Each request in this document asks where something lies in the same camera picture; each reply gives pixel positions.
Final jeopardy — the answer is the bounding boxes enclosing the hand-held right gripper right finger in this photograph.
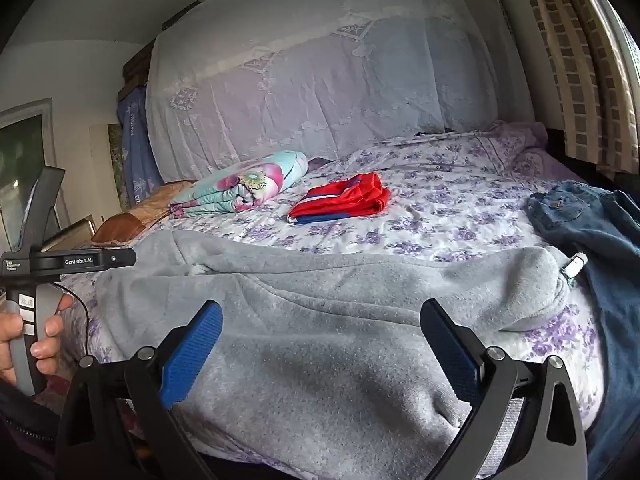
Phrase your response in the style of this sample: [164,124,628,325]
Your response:
[420,298,588,480]

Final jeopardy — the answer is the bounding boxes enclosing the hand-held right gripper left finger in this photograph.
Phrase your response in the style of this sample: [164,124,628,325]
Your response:
[56,300,223,480]

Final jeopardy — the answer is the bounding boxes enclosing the grey fleece pants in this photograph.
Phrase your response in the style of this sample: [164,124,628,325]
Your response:
[95,230,573,461]

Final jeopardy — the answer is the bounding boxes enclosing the person's left hand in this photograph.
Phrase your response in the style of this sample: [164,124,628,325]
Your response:
[0,292,76,387]

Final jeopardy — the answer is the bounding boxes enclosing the brown pillow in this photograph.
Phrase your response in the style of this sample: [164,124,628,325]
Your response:
[92,180,199,246]

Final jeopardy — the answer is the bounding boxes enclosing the white framed window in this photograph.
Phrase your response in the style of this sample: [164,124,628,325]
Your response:
[0,99,65,256]

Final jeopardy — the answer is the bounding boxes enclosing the blue storage bag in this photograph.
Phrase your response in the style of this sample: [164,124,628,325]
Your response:
[116,85,164,209]

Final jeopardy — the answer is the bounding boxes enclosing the purple floral bed sheet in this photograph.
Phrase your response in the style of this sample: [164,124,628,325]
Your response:
[50,120,617,480]

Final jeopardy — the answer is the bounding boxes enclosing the small white cylinder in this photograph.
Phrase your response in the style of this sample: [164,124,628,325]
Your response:
[560,252,589,279]

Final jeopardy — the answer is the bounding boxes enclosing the floral folded quilt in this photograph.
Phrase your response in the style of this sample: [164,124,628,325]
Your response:
[169,150,310,219]

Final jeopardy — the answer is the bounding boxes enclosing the person's dark clothing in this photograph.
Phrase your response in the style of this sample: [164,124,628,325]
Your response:
[0,379,68,480]

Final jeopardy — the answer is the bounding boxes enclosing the red shorts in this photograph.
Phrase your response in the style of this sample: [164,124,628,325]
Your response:
[287,172,392,226]

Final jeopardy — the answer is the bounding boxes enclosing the blue jeans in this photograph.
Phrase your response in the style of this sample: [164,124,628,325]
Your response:
[527,180,640,466]

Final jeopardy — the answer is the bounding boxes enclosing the white lace cover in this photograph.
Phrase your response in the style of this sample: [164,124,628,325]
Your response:
[145,0,537,196]

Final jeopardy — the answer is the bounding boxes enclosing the beige checked curtain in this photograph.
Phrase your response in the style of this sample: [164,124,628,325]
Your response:
[517,0,640,177]

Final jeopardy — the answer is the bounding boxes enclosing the black cable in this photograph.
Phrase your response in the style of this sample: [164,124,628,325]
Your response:
[50,282,92,363]

